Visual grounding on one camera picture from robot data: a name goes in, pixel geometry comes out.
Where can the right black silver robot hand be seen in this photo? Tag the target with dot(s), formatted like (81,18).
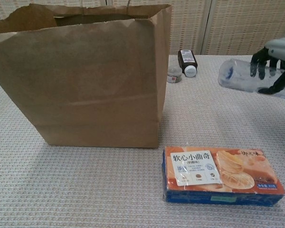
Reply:
(282,50)

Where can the clear plastic water bottle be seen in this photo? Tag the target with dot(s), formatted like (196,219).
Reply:
(237,76)

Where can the orange cookie box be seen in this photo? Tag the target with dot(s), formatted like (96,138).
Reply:
(228,171)

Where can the dark brown bottle white cap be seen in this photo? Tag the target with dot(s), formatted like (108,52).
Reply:
(186,60)

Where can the brown paper bag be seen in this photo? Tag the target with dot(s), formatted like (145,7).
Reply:
(85,95)

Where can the woven folding screen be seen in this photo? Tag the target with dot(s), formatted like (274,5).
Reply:
(228,23)

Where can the small round clip jar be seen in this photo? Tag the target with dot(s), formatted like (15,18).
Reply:
(175,77)

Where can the white woven tablecloth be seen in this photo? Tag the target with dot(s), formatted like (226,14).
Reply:
(61,190)

